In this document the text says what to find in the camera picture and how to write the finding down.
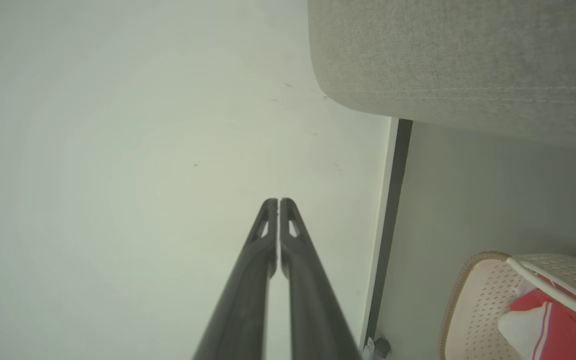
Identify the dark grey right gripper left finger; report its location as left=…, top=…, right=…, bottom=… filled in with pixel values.
left=192, top=198, right=279, bottom=360

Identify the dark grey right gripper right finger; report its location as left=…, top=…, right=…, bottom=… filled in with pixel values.
left=279, top=198, right=362, bottom=360

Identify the red and white garment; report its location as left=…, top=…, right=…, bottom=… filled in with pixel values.
left=497, top=274, right=576, bottom=360

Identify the small grey metal foot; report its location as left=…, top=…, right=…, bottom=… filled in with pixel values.
left=363, top=336, right=392, bottom=360

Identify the white perforated plastic laundry basket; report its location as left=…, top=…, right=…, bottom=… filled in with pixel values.
left=437, top=251, right=576, bottom=360

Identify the grey fabric cushion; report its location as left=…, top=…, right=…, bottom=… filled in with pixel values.
left=307, top=0, right=576, bottom=153

